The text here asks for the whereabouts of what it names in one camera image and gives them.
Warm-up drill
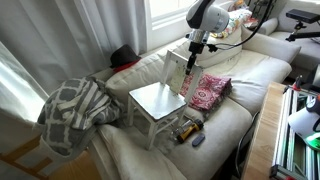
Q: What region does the wooden side table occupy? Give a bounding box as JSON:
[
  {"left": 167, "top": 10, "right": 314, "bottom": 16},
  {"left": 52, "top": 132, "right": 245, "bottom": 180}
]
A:
[{"left": 0, "top": 134, "right": 101, "bottom": 180}]

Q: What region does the beige sofa back cushion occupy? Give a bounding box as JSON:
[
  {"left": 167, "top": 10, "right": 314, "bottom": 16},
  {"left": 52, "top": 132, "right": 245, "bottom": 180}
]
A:
[{"left": 105, "top": 34, "right": 198, "bottom": 113}]

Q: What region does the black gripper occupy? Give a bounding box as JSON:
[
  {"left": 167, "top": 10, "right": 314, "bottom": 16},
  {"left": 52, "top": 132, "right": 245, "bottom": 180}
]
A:
[{"left": 185, "top": 41, "right": 205, "bottom": 76}]

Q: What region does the grey sofa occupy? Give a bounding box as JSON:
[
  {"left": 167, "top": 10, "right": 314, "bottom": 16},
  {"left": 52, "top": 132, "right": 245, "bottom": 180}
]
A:
[{"left": 256, "top": 0, "right": 320, "bottom": 73}]

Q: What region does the red patterned folded cloth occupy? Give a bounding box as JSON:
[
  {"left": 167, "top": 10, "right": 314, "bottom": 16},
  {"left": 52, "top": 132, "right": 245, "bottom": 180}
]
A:
[{"left": 179, "top": 73, "right": 233, "bottom": 114}]

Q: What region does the light wooden table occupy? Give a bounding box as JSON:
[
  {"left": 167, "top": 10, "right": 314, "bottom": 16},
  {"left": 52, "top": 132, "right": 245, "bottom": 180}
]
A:
[{"left": 240, "top": 82, "right": 288, "bottom": 180}]

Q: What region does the black remote control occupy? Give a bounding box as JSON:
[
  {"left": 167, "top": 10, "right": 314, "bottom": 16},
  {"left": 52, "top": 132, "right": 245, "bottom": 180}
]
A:
[{"left": 191, "top": 132, "right": 206, "bottom": 148}]

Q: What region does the white wooden chair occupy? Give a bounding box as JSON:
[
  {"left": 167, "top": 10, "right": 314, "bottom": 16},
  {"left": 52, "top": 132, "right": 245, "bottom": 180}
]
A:
[{"left": 126, "top": 49, "right": 204, "bottom": 151}]

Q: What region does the yellow black flashlight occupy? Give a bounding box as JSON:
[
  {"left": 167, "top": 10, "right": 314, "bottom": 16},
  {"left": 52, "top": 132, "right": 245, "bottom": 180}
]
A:
[{"left": 171, "top": 119, "right": 205, "bottom": 145}]

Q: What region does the grey curtain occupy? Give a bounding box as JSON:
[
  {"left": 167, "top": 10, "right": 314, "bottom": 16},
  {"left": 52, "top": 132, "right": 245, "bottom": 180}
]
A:
[{"left": 0, "top": 0, "right": 149, "bottom": 123}]

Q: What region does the colourful floral blanket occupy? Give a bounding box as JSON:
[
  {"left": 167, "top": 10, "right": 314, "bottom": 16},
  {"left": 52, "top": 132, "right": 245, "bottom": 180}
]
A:
[{"left": 209, "top": 8, "right": 254, "bottom": 39}]

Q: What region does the white device with green light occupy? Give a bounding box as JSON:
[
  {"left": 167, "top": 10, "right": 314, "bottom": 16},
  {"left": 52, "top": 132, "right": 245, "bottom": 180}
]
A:
[{"left": 287, "top": 96, "right": 320, "bottom": 151}]

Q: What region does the black hat with red band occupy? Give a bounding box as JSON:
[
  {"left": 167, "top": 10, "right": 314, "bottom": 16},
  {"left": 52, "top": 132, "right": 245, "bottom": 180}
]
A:
[{"left": 109, "top": 44, "right": 142, "bottom": 74}]

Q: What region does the black floor cable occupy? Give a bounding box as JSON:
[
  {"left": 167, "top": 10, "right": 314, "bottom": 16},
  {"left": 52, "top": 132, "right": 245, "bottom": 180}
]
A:
[{"left": 234, "top": 111, "right": 261, "bottom": 178}]

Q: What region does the beige sofa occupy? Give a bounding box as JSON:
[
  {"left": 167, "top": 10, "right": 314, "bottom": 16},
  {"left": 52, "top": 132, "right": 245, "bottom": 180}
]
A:
[{"left": 88, "top": 24, "right": 303, "bottom": 180}]

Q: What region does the red black clamp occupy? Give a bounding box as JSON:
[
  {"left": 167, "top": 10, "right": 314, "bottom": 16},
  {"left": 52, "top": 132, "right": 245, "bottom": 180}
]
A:
[{"left": 283, "top": 74, "right": 304, "bottom": 94}]

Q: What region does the aluminium frame rack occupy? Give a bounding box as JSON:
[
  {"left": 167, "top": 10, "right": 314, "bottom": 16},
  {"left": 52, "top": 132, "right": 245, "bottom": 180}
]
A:
[{"left": 269, "top": 88, "right": 320, "bottom": 180}]

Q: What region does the grey white patterned blanket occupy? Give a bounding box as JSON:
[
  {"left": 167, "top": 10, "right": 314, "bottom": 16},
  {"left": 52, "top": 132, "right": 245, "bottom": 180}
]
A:
[{"left": 36, "top": 75, "right": 126, "bottom": 158}]

